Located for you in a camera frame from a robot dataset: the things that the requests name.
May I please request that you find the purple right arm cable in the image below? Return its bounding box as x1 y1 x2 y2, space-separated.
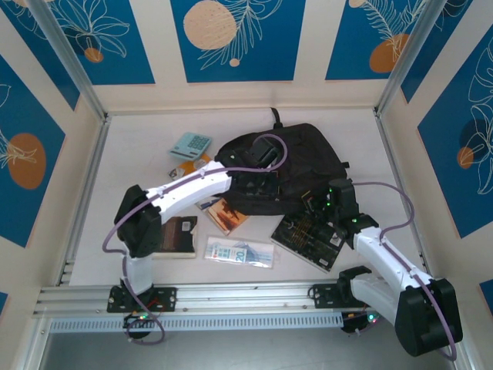
348 180 459 362

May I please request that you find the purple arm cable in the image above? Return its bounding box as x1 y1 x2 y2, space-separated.
348 180 459 362
102 133 289 346

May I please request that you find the white slotted cable duct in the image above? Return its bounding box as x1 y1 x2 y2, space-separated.
48 312 346 333

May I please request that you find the blue poster white flower outline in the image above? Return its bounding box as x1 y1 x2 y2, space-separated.
38 0 156 86

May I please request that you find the orange paperback book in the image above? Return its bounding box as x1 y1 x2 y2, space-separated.
168 153 213 181

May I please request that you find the black book with orange print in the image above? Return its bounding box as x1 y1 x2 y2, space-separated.
270 211 347 274

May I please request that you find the black backpack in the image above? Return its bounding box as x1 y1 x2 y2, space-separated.
213 107 350 217

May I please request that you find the blue poster fern orange circle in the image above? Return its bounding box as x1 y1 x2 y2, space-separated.
325 0 429 81

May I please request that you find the blue poster large peach circle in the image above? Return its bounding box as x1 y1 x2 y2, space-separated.
170 0 307 83

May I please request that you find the blue floral wall poster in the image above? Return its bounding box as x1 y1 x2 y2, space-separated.
0 7 81 112
400 0 493 104

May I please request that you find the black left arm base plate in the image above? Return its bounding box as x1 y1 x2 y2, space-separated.
106 285 178 313

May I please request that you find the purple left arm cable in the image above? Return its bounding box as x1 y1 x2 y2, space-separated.
102 133 289 346

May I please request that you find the dark brown paperback book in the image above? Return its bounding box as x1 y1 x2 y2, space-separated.
153 215 200 260

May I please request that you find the aluminium side rail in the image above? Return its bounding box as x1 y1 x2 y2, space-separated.
375 109 431 277
57 115 112 286

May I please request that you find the sepia cover paperback book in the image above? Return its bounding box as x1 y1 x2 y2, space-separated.
196 196 250 237

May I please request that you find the aluminium corner post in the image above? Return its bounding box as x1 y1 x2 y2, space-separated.
29 0 109 121
376 0 442 116

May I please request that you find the aluminium frame rail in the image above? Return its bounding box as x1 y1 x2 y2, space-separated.
32 279 459 319

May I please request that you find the blue poster orange circle flower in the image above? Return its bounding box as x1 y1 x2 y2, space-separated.
0 53 66 248
418 34 493 240

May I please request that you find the teal calculator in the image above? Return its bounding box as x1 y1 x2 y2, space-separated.
167 132 214 161

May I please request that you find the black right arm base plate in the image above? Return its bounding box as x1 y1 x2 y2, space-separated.
310 283 346 309

